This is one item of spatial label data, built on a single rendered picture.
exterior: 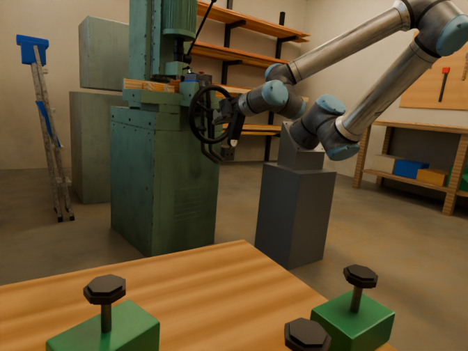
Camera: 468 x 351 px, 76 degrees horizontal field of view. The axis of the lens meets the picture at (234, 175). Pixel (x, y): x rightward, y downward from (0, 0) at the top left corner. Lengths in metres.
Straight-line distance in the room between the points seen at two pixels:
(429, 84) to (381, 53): 0.80
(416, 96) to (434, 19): 3.16
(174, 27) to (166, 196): 0.88
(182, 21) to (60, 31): 2.46
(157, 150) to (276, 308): 1.16
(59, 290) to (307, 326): 0.42
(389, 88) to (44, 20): 3.50
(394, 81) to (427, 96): 3.03
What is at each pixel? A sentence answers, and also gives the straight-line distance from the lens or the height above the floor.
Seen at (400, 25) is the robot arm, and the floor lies 1.19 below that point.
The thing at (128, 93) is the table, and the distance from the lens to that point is 1.63.
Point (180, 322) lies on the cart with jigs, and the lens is 0.52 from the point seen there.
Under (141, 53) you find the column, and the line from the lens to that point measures 1.95.
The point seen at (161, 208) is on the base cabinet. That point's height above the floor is 0.30.
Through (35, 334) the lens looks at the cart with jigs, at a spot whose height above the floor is 0.53.
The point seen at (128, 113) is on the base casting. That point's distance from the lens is 1.82.
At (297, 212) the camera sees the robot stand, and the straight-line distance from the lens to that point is 1.65.
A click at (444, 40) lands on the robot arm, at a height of 1.12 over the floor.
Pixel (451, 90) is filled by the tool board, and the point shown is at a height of 1.25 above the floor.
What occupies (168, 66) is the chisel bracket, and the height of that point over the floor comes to 1.05.
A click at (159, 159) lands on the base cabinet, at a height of 0.56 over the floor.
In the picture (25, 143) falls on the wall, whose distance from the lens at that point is 4.03.
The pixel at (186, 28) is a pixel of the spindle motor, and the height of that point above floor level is 1.24.
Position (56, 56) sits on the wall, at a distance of 4.03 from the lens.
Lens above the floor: 0.85
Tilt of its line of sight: 13 degrees down
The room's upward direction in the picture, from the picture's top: 5 degrees clockwise
